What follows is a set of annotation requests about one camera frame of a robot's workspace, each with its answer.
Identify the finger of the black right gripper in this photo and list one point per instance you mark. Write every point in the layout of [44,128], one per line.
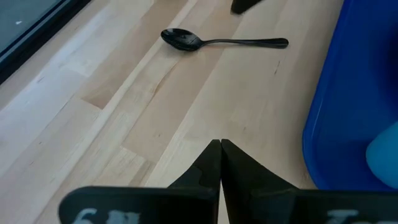
[242,5]

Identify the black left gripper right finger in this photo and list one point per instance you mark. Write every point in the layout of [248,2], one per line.
[248,186]

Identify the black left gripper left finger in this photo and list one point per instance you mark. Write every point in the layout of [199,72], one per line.
[208,171]

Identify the dark metal spoon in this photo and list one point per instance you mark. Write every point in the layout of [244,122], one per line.
[183,40]

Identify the light blue plastic cup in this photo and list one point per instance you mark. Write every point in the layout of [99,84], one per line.
[385,155]

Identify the blue plastic tray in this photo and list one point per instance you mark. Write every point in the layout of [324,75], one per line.
[357,77]

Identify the black aluminium table frame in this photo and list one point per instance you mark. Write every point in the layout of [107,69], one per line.
[40,39]

